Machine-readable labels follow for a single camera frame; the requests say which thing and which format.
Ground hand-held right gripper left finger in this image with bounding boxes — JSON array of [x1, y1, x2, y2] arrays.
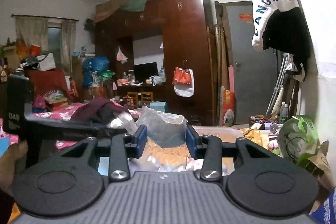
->
[[60, 125, 148, 183]]

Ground blue shopping bag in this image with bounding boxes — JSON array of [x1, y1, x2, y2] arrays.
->
[[309, 186, 336, 224]]

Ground grey metal door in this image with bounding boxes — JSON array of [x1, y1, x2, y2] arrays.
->
[[225, 5, 279, 125]]

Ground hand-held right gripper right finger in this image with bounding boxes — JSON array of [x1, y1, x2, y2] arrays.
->
[[185, 125, 282, 183]]

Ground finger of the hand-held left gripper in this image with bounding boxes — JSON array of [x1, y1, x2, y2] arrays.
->
[[34, 118, 137, 140]]

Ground metal crutches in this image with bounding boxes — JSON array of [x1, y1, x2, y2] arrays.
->
[[265, 53, 297, 117]]

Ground pile of dark clothes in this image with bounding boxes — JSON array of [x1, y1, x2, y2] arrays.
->
[[70, 98, 132, 125]]

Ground yellow cloth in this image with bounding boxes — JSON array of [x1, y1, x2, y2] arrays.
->
[[241, 127, 266, 146]]

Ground red yellow printed sack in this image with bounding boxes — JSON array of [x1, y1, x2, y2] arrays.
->
[[221, 86, 236, 128]]

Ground white box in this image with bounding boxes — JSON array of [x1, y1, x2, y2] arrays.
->
[[36, 52, 56, 71]]

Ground white and black jacket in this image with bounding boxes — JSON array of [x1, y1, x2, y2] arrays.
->
[[251, 0, 312, 83]]

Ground small white hanging bag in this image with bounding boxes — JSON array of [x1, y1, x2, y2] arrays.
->
[[116, 46, 129, 64]]

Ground clear water bottles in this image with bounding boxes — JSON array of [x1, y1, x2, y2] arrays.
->
[[279, 102, 290, 125]]

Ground dark brown wooden wardrobe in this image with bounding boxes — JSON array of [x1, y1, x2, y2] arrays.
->
[[94, 0, 219, 125]]

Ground pink board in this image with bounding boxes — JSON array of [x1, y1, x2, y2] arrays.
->
[[227, 66, 236, 94]]

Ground green plastic bag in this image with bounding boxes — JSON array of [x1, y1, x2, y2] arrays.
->
[[278, 115, 320, 170]]

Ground dark red cloth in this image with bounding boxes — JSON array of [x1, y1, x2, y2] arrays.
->
[[26, 69, 69, 102]]

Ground person's left hand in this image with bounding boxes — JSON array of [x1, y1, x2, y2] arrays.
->
[[0, 140, 29, 198]]

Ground beige curtains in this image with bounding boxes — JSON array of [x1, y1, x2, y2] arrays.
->
[[14, 15, 77, 76]]

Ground black monitor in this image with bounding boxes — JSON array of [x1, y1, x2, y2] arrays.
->
[[133, 62, 159, 84]]

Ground white knotted plastic bag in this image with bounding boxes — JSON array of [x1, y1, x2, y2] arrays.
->
[[148, 69, 166, 87]]

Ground yellow stools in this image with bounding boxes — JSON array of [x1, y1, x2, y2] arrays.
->
[[127, 92, 154, 107]]

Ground pink floral bedding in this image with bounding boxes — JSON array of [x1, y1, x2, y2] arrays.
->
[[32, 103, 88, 121]]

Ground red bucket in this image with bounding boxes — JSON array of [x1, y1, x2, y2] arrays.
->
[[29, 44, 42, 57]]

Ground clear bag of orange snacks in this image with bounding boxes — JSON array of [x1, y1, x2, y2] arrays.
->
[[135, 106, 187, 172]]

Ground teal box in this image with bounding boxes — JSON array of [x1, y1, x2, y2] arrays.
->
[[149, 101, 169, 115]]

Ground brown paper bag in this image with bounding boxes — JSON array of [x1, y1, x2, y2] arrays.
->
[[296, 140, 334, 188]]

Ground wooden poles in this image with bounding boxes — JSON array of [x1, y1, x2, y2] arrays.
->
[[213, 1, 229, 125]]

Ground blue plastic sack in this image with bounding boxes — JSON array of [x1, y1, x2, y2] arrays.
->
[[82, 56, 110, 88]]

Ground orange white plastic bag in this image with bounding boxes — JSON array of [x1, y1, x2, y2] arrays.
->
[[172, 67, 195, 98]]

